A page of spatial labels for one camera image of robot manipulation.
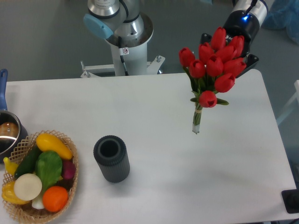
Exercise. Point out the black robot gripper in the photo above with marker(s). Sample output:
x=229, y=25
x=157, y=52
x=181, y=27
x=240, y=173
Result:
x=240, y=24

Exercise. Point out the red tulip bouquet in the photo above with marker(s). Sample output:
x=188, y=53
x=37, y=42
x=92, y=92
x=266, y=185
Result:
x=214, y=71

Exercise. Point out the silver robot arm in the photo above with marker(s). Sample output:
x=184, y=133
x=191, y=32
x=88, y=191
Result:
x=115, y=12

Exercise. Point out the blue plastic cover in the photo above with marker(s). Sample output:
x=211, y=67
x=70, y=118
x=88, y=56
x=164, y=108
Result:
x=284, y=14

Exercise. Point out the dark grey ribbed vase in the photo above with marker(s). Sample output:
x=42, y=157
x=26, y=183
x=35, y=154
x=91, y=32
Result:
x=111, y=155

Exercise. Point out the black device at table edge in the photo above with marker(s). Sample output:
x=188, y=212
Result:
x=291, y=200

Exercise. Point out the purple red onion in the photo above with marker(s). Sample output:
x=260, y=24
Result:
x=68, y=170

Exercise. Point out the yellow squash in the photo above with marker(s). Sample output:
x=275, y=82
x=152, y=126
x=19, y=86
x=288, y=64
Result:
x=49, y=142

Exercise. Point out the green lettuce leaf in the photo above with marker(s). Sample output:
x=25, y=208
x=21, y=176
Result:
x=48, y=169

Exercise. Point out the orange fruit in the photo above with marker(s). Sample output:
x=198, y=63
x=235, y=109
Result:
x=55, y=198

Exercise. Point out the dark green cucumber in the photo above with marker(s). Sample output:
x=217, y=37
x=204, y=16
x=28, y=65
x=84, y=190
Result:
x=28, y=163

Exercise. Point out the white round radish slice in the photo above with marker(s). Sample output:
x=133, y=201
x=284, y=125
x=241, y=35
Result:
x=27, y=187

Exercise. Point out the white green leek stalk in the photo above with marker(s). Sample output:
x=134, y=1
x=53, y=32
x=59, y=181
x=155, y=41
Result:
x=37, y=203

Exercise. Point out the yellow banana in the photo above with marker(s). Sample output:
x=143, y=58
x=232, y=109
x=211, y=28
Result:
x=10, y=167

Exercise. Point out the woven wicker basket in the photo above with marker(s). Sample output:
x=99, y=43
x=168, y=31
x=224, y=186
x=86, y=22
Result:
x=26, y=214

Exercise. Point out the yellow bell pepper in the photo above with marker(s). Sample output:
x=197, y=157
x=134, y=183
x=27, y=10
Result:
x=9, y=195

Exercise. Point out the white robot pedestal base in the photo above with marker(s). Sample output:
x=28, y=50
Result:
x=129, y=48

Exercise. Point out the blue handled saucepan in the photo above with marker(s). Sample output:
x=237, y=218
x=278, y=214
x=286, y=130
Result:
x=11, y=129

